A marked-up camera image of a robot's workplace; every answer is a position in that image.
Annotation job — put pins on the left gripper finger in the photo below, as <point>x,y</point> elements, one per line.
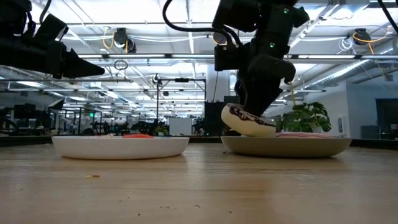
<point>81,69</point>

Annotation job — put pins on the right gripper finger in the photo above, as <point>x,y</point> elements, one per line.
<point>240,88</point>
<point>259,96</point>

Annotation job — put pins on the chocolate iced toy donut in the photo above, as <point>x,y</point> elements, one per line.
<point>245,126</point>

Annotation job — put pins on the pink iced toy donut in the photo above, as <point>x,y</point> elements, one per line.
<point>301,135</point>

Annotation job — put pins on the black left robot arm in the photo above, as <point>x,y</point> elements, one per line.
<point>12,15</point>

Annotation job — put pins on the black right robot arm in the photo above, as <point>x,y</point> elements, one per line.
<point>239,12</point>

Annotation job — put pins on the white pillar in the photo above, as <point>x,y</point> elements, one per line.
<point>217,84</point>

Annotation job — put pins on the green potted plant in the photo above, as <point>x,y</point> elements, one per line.
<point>306,119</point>

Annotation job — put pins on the grey round plate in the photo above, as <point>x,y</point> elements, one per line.
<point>286,147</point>

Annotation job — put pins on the whiteboard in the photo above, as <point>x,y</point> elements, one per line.
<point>180,126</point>

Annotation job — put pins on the red flat object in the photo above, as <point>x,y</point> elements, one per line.
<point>138,136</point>

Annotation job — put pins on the white round plate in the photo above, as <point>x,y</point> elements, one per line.
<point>121,147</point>

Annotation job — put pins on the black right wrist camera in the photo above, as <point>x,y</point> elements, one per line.
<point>230,57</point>

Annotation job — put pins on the black background rig frame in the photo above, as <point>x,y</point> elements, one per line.
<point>157,99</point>

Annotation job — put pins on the dark wall screen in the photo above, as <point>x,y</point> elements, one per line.
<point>387,115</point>

